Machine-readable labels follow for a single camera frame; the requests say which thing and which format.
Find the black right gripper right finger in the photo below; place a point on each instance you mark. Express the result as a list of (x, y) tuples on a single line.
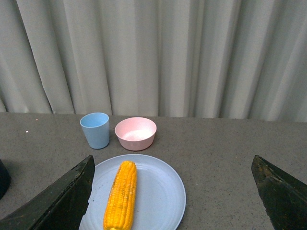
[(284, 197)]

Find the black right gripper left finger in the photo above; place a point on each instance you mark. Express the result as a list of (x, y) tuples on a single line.
[(60, 206)]

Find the yellow corn cob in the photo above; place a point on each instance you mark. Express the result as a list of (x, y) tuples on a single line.
[(119, 212)]

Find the dark blue saucepan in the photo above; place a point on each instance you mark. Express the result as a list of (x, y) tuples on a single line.
[(5, 180)]

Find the light blue cup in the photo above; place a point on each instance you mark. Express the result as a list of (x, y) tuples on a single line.
[(95, 127)]

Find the light blue plate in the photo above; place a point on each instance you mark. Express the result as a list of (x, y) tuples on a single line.
[(160, 198)]

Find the pink bowl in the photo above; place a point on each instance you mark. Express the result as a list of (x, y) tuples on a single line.
[(136, 133)]

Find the white curtain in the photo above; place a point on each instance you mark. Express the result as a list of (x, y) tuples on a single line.
[(186, 58)]

